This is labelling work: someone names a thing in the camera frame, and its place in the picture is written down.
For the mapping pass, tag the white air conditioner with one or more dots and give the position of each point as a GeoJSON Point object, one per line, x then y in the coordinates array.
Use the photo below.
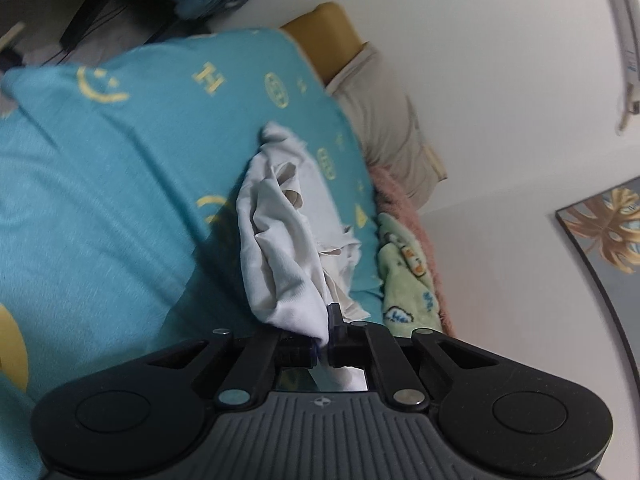
{"type": "Point", "coordinates": [625, 35]}

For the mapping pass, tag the bed with teal printed sheet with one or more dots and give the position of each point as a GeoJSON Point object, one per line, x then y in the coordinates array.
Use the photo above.
{"type": "Point", "coordinates": [100, 185]}

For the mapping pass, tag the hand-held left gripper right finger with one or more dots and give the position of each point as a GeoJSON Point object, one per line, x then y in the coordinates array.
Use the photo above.
{"type": "Point", "coordinates": [334, 340]}

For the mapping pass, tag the grey pillow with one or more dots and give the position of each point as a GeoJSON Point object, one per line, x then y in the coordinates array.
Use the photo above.
{"type": "Point", "coordinates": [390, 135]}

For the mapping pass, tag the pink fluffy blanket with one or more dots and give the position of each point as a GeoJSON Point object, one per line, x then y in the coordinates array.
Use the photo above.
{"type": "Point", "coordinates": [425, 240]}

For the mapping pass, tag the white t-shirt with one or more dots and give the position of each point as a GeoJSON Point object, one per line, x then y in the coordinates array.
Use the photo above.
{"type": "Point", "coordinates": [285, 260]}

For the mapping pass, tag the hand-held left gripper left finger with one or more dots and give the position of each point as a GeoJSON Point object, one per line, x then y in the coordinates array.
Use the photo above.
{"type": "Point", "coordinates": [295, 355]}

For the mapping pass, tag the leaf wall picture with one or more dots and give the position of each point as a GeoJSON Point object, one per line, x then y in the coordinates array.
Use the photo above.
{"type": "Point", "coordinates": [610, 240]}

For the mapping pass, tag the mustard yellow cushion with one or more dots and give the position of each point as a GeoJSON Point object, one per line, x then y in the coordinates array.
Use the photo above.
{"type": "Point", "coordinates": [325, 35]}

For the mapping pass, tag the green printed blanket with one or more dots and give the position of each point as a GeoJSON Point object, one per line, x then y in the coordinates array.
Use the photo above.
{"type": "Point", "coordinates": [405, 280]}

